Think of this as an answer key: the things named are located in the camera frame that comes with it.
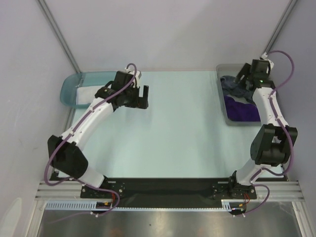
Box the right aluminium corner post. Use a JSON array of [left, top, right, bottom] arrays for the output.
[[261, 0, 299, 59]]

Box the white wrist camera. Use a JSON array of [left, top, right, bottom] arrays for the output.
[[260, 52, 275, 74], [124, 68, 142, 88]]

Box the aluminium corner post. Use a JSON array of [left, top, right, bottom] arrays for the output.
[[36, 0, 81, 74], [261, 0, 299, 59]]

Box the clear grey plastic bin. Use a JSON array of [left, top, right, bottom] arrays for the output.
[[216, 63, 277, 127]]

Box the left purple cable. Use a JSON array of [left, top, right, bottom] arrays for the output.
[[43, 63, 138, 218]]

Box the left aluminium corner post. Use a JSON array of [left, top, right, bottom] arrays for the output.
[[36, 0, 81, 74]]

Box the light blue towel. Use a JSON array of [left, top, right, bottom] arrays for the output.
[[76, 86, 102, 106]]

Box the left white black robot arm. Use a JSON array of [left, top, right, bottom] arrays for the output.
[[47, 66, 149, 198]]

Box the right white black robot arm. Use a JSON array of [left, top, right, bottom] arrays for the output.
[[227, 57, 298, 199]]

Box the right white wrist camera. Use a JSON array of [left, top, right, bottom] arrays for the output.
[[260, 52, 275, 74]]

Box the purple towel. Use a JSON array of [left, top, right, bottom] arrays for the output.
[[224, 96, 260, 122]]

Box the teal plastic bin lid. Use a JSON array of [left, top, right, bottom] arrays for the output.
[[60, 71, 116, 109]]

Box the dark blue grey towel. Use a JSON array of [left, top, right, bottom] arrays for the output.
[[220, 76, 255, 104]]

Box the light blue cable duct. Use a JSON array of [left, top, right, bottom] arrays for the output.
[[45, 200, 246, 212]]

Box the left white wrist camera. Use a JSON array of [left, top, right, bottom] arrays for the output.
[[124, 68, 142, 88]]

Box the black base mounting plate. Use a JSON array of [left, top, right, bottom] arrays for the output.
[[80, 177, 257, 208]]

